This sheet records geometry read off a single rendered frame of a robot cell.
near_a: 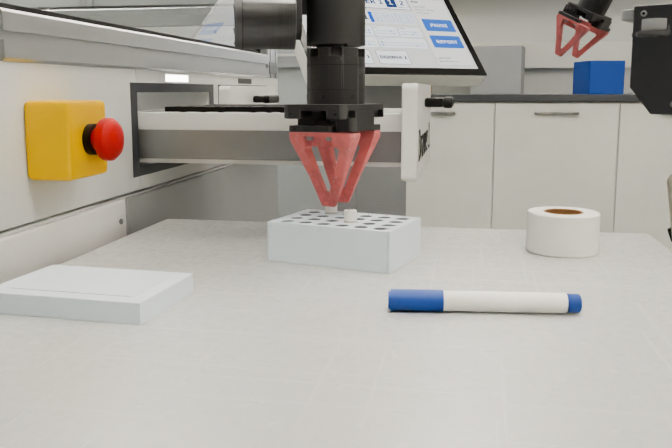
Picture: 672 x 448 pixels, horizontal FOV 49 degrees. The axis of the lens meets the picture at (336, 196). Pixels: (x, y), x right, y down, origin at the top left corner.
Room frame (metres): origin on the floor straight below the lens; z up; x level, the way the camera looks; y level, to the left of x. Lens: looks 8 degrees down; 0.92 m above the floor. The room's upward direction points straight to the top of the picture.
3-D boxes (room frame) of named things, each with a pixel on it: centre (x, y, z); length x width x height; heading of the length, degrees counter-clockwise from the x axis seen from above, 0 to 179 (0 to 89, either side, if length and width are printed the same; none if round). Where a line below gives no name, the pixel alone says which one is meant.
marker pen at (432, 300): (0.53, -0.11, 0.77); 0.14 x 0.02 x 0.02; 86
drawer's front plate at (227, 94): (1.34, 0.15, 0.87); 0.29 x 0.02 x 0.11; 170
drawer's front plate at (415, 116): (0.97, -0.11, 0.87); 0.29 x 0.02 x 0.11; 170
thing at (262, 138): (1.01, 0.10, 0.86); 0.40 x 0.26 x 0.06; 80
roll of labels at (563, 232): (0.74, -0.23, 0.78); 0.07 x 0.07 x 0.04
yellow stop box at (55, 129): (0.70, 0.25, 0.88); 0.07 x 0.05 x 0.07; 170
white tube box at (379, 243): (0.70, -0.01, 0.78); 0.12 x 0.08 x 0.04; 65
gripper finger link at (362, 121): (0.74, 0.00, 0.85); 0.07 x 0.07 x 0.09; 65
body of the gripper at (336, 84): (0.74, 0.00, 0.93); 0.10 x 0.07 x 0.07; 155
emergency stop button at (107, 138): (0.70, 0.22, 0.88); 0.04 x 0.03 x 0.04; 170
